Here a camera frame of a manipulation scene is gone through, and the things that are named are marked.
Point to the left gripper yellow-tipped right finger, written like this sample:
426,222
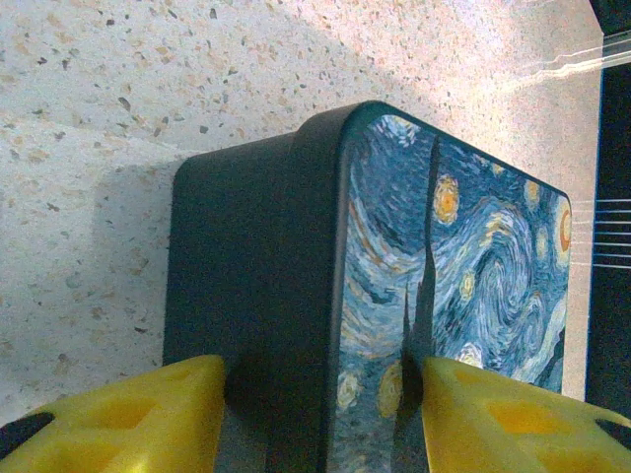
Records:
517,424

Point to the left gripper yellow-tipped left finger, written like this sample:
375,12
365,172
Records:
98,424

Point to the starry night painted tin box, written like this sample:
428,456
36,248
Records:
256,256

